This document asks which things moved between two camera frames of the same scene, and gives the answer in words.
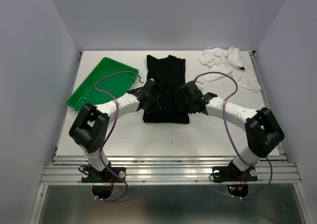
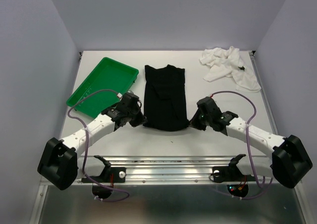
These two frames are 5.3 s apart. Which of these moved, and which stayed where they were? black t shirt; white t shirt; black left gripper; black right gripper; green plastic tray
Moved: black t shirt; black left gripper; black right gripper
Stayed: green plastic tray; white t shirt
